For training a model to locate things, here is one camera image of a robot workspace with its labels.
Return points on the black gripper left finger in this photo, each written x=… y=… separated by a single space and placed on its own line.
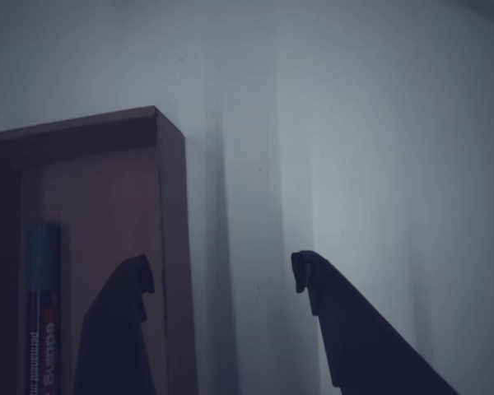
x=111 y=337

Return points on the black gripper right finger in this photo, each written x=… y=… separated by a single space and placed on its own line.
x=354 y=337

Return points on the green capped permanent marker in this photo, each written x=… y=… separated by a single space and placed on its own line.
x=43 y=288

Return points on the open cardboard box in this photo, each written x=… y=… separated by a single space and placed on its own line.
x=115 y=205

